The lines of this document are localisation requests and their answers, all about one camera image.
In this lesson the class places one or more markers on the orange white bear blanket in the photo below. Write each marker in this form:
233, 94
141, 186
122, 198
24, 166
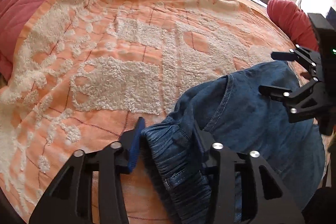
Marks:
85, 70

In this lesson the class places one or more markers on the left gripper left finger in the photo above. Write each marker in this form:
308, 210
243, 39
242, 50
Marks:
68, 199

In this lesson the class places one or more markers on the red rolled quilt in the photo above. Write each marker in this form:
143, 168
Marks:
293, 22

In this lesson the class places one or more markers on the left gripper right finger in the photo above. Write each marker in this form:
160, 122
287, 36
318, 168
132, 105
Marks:
264, 197

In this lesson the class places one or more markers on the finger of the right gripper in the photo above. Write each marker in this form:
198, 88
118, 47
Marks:
309, 59
307, 102

